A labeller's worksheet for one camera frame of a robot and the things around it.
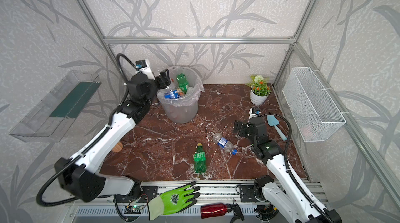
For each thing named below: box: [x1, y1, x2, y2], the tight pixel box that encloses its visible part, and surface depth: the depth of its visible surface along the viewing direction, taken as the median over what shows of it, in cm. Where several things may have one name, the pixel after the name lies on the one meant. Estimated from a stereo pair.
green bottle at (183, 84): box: [176, 72, 190, 95], surface depth 96 cm
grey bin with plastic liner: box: [156, 65, 205, 125], surface depth 91 cm
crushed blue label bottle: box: [211, 132, 239, 155], surface depth 88 cm
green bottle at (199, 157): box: [193, 142, 207, 175], surface depth 84 cm
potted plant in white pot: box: [244, 75, 272, 105], surface depth 104 cm
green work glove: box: [147, 181, 201, 221], surface depth 72 cm
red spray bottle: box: [200, 197, 245, 223], surface depth 68 cm
